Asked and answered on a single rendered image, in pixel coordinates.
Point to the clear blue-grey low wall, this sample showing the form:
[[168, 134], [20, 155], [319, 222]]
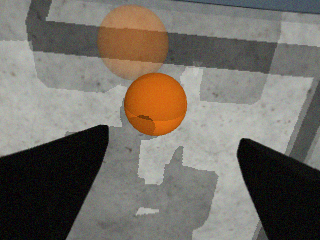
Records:
[[294, 6]]

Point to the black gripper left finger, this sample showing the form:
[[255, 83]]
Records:
[[43, 188]]

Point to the low clear corner walls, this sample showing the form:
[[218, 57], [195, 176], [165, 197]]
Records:
[[308, 150]]

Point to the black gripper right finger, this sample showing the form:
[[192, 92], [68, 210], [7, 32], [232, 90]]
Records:
[[284, 191]]

